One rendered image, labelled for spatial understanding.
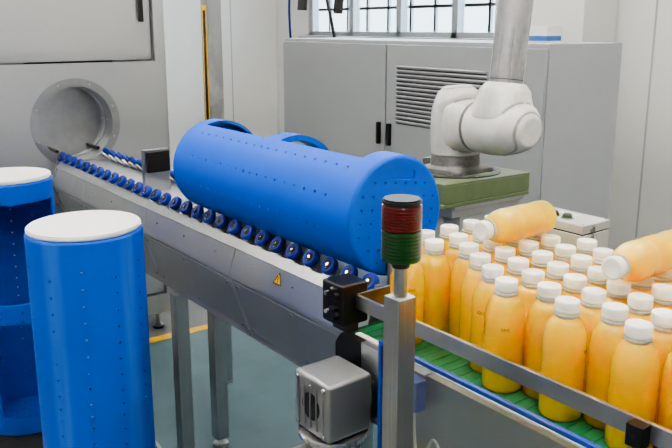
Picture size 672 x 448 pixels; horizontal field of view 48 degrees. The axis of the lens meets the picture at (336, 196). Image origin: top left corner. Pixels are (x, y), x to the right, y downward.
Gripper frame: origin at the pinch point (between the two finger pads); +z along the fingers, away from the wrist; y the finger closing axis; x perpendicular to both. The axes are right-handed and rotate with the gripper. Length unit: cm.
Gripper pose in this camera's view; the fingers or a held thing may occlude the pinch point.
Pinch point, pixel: (320, 7)
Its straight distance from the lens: 211.5
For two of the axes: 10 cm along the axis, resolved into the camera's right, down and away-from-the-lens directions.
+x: -7.1, -2.1, 6.8
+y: 7.0, -1.0, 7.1
